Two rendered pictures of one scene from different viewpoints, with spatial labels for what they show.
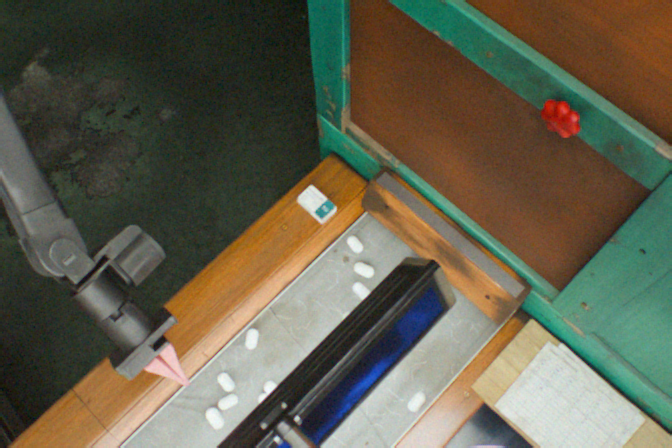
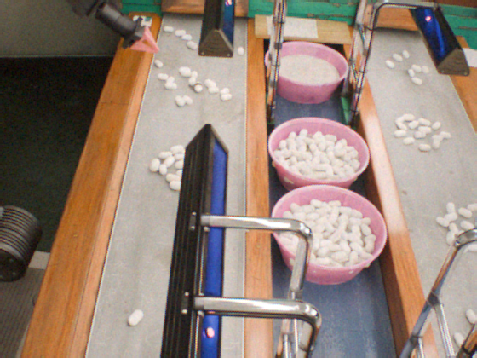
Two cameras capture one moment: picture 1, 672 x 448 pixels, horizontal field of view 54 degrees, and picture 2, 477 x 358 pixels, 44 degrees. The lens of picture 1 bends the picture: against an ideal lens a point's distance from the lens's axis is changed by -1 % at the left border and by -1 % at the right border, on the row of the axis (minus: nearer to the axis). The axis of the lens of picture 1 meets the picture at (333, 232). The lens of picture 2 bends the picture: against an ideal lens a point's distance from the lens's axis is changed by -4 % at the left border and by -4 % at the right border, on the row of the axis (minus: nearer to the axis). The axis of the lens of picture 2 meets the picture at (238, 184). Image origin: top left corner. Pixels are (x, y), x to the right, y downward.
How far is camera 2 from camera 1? 159 cm
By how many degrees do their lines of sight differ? 37
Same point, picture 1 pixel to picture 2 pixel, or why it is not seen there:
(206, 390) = (157, 84)
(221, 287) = (129, 54)
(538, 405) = not seen: hidden behind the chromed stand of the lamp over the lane
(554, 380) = not seen: hidden behind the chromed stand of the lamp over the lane
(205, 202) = (25, 180)
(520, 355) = (261, 22)
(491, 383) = (261, 31)
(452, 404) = (254, 43)
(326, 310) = (178, 49)
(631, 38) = not seen: outside the picture
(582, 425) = (299, 27)
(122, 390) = (123, 93)
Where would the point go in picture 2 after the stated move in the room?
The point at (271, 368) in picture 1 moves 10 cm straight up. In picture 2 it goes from (175, 69) to (175, 40)
